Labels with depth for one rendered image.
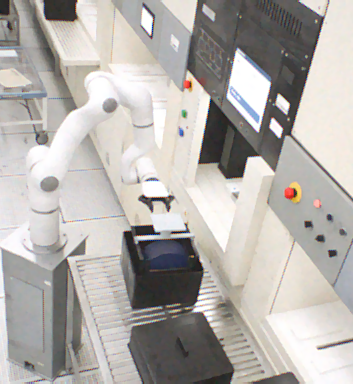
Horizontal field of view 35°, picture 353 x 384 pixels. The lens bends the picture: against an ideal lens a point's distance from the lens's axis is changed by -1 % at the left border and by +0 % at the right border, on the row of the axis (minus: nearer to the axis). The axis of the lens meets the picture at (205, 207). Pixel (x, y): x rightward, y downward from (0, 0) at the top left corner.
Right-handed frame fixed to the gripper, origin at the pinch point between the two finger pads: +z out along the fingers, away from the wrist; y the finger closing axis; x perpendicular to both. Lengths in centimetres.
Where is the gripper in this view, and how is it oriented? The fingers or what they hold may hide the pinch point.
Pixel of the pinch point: (159, 207)
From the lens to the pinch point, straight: 225.3
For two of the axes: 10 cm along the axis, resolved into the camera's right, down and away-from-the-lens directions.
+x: 1.8, -7.9, -5.8
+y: -9.4, 0.3, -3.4
